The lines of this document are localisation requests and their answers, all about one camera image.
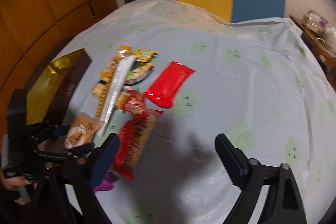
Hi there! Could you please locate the tissue box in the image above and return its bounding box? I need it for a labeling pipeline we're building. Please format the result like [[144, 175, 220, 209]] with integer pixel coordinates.
[[302, 10, 329, 36]]

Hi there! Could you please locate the long white snack packet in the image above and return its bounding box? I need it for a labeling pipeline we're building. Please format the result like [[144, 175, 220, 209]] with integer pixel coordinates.
[[96, 55, 135, 136]]

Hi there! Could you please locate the person's left hand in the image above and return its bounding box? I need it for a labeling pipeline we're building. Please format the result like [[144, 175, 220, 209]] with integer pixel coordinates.
[[1, 171, 31, 190]]

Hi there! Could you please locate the small red snack packet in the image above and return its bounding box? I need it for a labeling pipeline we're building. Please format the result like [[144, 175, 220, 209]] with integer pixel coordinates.
[[121, 90, 147, 117]]

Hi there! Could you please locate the white teapot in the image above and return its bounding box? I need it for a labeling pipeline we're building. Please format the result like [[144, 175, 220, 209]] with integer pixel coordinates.
[[323, 27, 336, 48]]

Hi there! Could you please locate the long sesame stick packet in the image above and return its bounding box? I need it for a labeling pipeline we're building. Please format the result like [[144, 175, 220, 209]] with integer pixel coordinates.
[[112, 110, 163, 181]]

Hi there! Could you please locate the purple candy wrapper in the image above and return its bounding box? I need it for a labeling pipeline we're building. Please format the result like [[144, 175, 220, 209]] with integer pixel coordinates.
[[93, 172, 118, 193]]

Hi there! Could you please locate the light blue smiley tablecloth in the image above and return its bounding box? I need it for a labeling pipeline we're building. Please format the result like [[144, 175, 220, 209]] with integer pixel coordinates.
[[60, 0, 335, 223]]

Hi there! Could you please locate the yellow snack packet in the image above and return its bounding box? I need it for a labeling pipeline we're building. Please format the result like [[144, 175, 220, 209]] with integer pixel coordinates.
[[132, 48, 157, 63]]

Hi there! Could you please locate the glossy red snack packet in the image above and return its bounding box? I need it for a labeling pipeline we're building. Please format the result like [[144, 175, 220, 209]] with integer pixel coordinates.
[[144, 61, 195, 108]]

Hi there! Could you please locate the green and white snack packet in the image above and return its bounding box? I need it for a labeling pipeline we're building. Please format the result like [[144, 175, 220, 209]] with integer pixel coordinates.
[[125, 63, 154, 85]]

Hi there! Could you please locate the round patterned plate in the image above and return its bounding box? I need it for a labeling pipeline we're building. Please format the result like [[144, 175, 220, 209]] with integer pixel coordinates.
[[315, 38, 335, 58]]

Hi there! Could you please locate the wooden side table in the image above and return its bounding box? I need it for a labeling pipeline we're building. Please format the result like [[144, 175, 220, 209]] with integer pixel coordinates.
[[290, 15, 335, 79]]

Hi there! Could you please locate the orange-ended biscuit packet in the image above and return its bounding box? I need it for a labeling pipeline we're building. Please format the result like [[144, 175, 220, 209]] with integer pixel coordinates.
[[99, 45, 132, 78]]

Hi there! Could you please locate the brown peanut bar packet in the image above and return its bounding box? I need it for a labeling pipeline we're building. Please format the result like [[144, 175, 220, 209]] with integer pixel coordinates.
[[63, 113, 103, 149]]

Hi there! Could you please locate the gold-lined dark gift box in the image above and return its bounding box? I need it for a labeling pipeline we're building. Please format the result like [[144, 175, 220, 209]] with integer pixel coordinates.
[[27, 48, 92, 126]]

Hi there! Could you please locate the cracker pack with green ends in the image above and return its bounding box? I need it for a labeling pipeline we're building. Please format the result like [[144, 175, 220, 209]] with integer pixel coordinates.
[[92, 77, 111, 119]]

